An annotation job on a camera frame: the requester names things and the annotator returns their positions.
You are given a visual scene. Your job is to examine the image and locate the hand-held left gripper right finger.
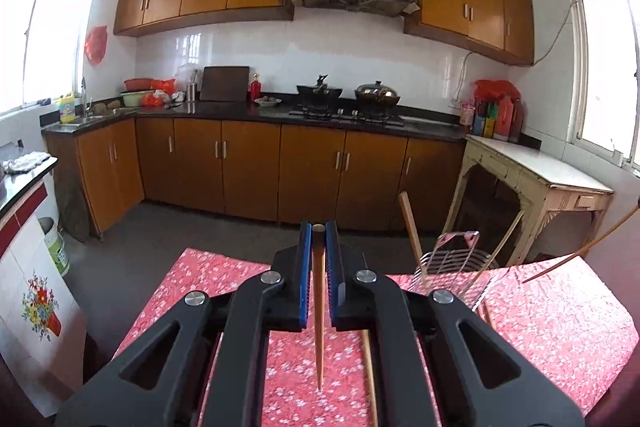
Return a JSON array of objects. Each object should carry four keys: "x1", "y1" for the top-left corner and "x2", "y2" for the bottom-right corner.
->
[{"x1": 326, "y1": 221, "x2": 586, "y2": 427}]

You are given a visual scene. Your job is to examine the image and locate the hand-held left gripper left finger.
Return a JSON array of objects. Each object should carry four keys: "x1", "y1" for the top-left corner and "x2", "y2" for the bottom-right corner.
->
[{"x1": 54, "y1": 221, "x2": 313, "y2": 427}]

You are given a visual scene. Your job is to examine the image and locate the long brown chopstick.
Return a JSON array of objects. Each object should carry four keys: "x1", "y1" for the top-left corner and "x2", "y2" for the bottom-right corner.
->
[
  {"x1": 521, "y1": 206, "x2": 640, "y2": 284},
  {"x1": 361, "y1": 330, "x2": 379, "y2": 427},
  {"x1": 312, "y1": 224, "x2": 327, "y2": 392},
  {"x1": 466, "y1": 211, "x2": 525, "y2": 300},
  {"x1": 398, "y1": 192, "x2": 427, "y2": 283}
]

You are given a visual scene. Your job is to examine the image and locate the steel wire utensil holder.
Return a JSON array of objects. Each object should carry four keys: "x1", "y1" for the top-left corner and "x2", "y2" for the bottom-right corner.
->
[{"x1": 406, "y1": 231, "x2": 501, "y2": 310}]

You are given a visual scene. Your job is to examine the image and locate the wooden lower kitchen cabinets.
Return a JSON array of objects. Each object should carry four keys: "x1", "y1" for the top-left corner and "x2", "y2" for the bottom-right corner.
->
[{"x1": 44, "y1": 114, "x2": 467, "y2": 240}]

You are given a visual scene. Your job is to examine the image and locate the black gas stove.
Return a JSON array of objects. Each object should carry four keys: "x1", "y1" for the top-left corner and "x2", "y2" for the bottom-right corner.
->
[{"x1": 289, "y1": 106, "x2": 406, "y2": 128}]

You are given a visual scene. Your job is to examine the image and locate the black stone countertop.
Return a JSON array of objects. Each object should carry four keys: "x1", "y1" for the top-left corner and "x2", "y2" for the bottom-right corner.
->
[{"x1": 42, "y1": 99, "x2": 468, "y2": 142}]

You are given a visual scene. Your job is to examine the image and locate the black wok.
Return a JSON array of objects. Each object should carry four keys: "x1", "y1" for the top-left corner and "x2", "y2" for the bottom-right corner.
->
[{"x1": 296, "y1": 76, "x2": 344, "y2": 100}]

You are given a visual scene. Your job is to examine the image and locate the steel pot with lid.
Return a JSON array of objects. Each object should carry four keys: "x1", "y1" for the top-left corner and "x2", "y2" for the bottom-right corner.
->
[{"x1": 355, "y1": 80, "x2": 401, "y2": 108}]

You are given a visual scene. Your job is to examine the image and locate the dark wooden cutting board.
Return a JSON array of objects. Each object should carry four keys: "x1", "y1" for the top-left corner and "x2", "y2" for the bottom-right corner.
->
[{"x1": 199, "y1": 66, "x2": 250, "y2": 102}]

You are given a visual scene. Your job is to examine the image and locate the red floral tablecloth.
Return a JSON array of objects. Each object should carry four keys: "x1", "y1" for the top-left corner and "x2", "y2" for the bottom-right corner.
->
[{"x1": 112, "y1": 248, "x2": 640, "y2": 427}]

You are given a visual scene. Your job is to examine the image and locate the green and yellow carton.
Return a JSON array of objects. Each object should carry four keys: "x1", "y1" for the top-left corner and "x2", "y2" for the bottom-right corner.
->
[{"x1": 474, "y1": 102, "x2": 496, "y2": 138}]

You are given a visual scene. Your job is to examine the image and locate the large red bottle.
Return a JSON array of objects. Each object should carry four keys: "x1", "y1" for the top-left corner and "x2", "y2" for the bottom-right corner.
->
[{"x1": 495, "y1": 96, "x2": 513, "y2": 140}]

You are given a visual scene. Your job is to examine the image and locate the red plastic bag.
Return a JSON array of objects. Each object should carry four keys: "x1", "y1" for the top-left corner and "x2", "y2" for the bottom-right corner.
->
[
  {"x1": 475, "y1": 80, "x2": 521, "y2": 104},
  {"x1": 84, "y1": 26, "x2": 109, "y2": 66},
  {"x1": 141, "y1": 79, "x2": 177, "y2": 106}
]

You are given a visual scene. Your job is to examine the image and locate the cream wooden side table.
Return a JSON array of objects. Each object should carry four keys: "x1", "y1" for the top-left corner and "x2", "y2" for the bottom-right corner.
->
[{"x1": 445, "y1": 134, "x2": 616, "y2": 265}]

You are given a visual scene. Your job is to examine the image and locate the dark brown sauce bottle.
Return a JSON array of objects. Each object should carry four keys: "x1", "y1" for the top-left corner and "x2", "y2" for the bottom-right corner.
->
[{"x1": 509, "y1": 99, "x2": 525, "y2": 144}]

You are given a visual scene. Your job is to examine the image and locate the white paint bucket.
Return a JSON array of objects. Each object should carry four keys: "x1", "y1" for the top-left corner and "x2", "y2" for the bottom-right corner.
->
[{"x1": 39, "y1": 217, "x2": 70, "y2": 278}]

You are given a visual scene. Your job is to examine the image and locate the pale green basin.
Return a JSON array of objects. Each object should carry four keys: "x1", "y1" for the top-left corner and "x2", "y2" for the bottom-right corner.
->
[{"x1": 120, "y1": 91, "x2": 153, "y2": 108}]

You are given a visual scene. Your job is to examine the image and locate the steel sink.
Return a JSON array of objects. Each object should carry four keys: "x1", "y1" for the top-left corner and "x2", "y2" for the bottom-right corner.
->
[{"x1": 70, "y1": 107, "x2": 132, "y2": 126}]

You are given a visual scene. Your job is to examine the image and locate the white counter with flower decal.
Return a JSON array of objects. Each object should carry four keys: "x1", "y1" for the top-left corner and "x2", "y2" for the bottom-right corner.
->
[{"x1": 0, "y1": 157, "x2": 86, "y2": 418}]

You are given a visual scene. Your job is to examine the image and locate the yellow detergent bottle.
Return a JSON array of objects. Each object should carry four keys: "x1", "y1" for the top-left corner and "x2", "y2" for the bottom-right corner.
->
[{"x1": 59, "y1": 92, "x2": 77, "y2": 124}]

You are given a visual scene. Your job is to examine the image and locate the white cloth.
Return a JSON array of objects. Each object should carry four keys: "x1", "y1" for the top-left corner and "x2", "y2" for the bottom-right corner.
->
[{"x1": 2, "y1": 151, "x2": 51, "y2": 172}]

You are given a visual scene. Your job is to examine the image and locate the white framed window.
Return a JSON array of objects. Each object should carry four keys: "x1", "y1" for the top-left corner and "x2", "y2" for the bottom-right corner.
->
[
  {"x1": 0, "y1": 0, "x2": 98, "y2": 115},
  {"x1": 570, "y1": 0, "x2": 640, "y2": 168}
]

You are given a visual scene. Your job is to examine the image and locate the white wall cable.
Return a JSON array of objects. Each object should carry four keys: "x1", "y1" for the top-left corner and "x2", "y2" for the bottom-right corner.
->
[{"x1": 452, "y1": 52, "x2": 474, "y2": 108}]

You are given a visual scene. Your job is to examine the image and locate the grey wall cable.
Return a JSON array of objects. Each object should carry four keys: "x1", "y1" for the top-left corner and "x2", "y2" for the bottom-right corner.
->
[{"x1": 532, "y1": 4, "x2": 576, "y2": 65}]

